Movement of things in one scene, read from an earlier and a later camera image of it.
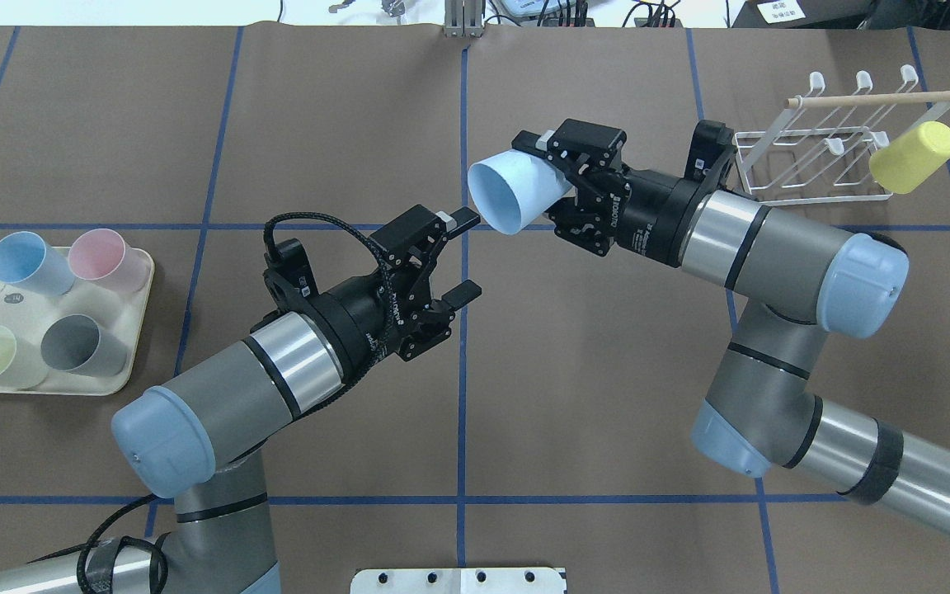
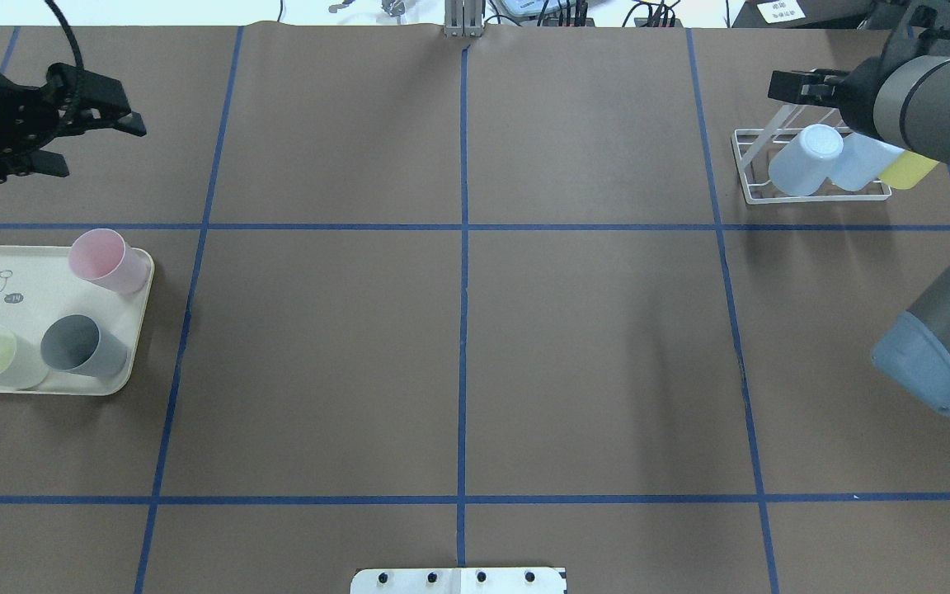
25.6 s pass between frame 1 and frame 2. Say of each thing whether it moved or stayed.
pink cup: stayed
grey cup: stayed
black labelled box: stayed
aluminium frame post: stayed
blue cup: moved
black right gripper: moved
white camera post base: stayed
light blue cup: moved
